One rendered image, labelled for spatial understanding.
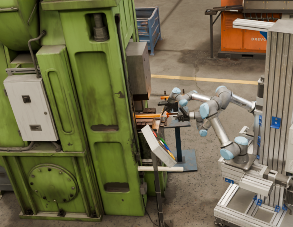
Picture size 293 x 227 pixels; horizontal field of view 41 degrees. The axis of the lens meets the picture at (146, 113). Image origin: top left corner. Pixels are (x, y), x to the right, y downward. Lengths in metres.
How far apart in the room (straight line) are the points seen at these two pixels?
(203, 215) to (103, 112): 1.56
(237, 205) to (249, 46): 3.80
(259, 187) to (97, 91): 1.64
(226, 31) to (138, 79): 3.84
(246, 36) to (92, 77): 4.24
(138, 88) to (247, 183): 1.30
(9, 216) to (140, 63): 2.38
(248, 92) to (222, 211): 2.71
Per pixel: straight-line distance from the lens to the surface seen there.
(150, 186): 4.44
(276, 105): 3.42
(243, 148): 3.57
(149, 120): 3.99
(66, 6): 3.17
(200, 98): 3.72
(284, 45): 3.16
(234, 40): 7.30
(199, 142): 5.27
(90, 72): 3.46
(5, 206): 4.99
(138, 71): 3.58
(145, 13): 8.24
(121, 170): 4.04
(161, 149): 3.33
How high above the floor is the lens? 3.22
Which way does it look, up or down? 33 degrees down
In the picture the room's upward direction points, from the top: 7 degrees counter-clockwise
